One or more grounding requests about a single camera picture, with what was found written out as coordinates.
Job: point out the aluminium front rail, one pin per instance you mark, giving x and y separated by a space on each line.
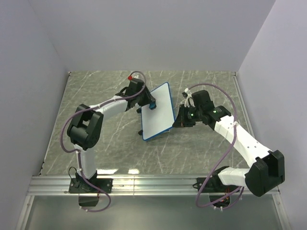
123 185

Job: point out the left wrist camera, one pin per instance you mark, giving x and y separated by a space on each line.
135 85

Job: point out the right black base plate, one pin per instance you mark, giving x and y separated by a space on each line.
214 185

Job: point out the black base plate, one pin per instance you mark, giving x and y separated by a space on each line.
79 186
214 185

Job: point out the blue framed whiteboard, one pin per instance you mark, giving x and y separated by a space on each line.
161 118

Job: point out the right side aluminium rail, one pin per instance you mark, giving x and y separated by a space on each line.
245 113

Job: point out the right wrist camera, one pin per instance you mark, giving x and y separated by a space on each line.
202 100

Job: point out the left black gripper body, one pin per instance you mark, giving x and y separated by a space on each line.
140 98

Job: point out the blue whiteboard eraser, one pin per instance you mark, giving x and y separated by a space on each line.
152 105

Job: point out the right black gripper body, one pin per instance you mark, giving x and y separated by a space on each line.
192 115

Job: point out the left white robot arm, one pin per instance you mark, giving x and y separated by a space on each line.
85 127

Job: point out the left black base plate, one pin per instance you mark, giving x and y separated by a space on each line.
79 186

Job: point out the aluminium rail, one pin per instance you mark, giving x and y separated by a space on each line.
245 113
123 185

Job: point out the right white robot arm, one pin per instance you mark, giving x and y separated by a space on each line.
266 168

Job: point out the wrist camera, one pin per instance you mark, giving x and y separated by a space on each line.
135 85
202 100

